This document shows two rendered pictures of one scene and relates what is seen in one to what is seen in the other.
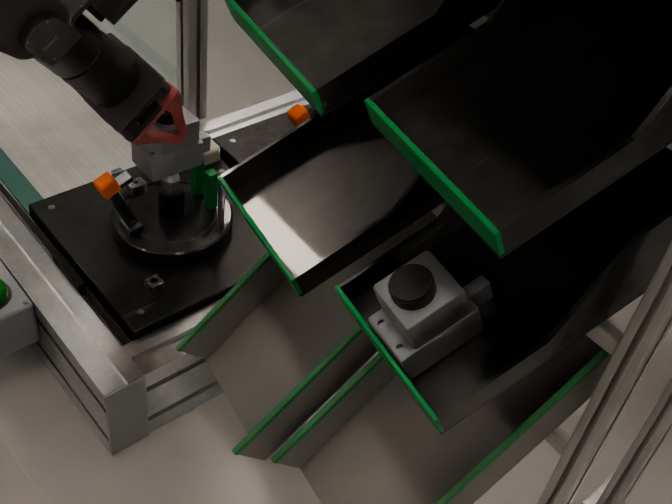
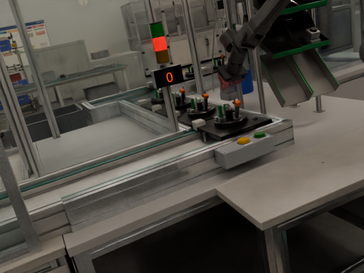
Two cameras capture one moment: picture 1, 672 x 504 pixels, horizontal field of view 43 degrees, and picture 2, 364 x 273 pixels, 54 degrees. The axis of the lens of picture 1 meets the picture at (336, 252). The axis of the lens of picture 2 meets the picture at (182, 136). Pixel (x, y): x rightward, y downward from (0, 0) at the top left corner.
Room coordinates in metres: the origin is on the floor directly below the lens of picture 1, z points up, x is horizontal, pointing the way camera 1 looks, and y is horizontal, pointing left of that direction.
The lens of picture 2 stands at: (0.36, 1.58, 1.41)
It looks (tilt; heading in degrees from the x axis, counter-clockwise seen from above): 18 degrees down; 294
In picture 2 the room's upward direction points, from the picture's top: 12 degrees counter-clockwise
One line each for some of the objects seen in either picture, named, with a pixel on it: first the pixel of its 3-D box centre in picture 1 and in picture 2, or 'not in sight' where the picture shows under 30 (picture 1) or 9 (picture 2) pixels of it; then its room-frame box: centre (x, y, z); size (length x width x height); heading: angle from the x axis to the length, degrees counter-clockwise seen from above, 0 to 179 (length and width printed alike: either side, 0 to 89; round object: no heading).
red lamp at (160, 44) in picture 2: not in sight; (160, 43); (0.96, 0.25, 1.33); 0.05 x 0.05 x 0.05
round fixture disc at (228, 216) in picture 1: (171, 218); (229, 119); (0.74, 0.19, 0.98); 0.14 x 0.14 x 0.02
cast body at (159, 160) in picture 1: (175, 133); (226, 90); (0.74, 0.19, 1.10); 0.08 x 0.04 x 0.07; 136
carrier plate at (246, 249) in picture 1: (172, 231); (230, 124); (0.74, 0.19, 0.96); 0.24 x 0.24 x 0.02; 46
